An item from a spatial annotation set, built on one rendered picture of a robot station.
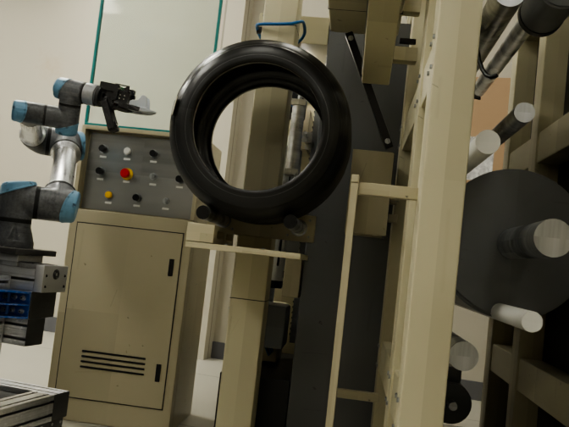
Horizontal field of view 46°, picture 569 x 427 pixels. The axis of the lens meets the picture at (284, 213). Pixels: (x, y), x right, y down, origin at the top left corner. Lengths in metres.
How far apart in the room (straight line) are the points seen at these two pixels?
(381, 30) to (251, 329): 1.14
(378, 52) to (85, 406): 1.88
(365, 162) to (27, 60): 4.25
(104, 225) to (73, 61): 3.11
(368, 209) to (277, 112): 0.50
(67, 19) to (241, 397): 4.24
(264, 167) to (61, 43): 3.79
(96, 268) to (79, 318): 0.22
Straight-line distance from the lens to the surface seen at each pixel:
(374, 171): 2.42
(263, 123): 2.54
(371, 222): 2.40
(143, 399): 3.00
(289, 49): 2.22
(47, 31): 6.19
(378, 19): 2.19
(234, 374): 2.53
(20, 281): 2.41
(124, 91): 2.41
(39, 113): 2.46
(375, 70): 2.41
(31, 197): 2.47
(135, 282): 2.96
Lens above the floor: 0.78
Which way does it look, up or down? 4 degrees up
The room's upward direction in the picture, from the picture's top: 6 degrees clockwise
